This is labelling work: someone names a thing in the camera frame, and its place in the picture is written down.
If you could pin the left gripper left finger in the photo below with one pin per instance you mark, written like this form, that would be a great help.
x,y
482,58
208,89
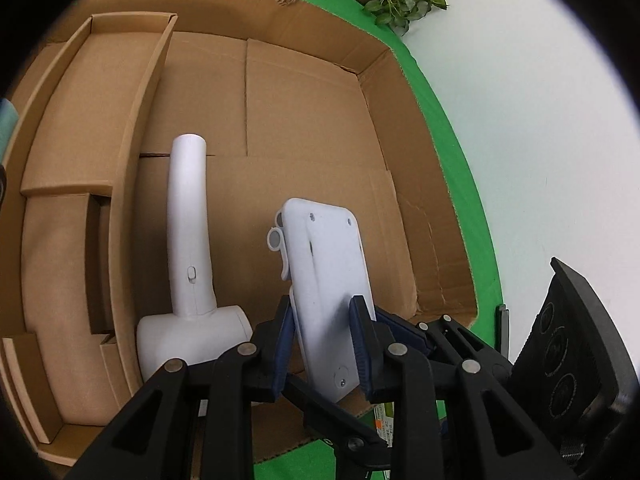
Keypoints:
x,y
282,341

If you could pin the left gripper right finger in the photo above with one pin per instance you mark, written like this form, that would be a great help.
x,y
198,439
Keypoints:
x,y
363,341

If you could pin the white device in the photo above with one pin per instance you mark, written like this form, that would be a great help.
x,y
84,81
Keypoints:
x,y
323,259

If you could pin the white hair dryer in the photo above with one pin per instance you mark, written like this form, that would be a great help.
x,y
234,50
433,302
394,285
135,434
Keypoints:
x,y
197,329

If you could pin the pastel plush toy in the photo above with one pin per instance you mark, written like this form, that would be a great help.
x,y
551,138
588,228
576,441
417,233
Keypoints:
x,y
8,122

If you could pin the black rectangular bar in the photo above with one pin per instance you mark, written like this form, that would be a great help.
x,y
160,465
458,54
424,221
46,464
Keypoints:
x,y
502,325

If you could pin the white green printed box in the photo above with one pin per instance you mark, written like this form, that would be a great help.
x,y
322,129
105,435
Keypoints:
x,y
384,421

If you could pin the green tablecloth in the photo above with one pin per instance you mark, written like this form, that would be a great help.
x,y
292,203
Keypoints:
x,y
462,190

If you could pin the cardboard insert divider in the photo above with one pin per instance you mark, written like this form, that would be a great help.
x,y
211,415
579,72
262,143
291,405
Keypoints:
x,y
68,357

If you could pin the brown cardboard tray box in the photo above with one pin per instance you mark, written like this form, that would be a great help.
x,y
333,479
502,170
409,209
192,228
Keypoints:
x,y
292,102

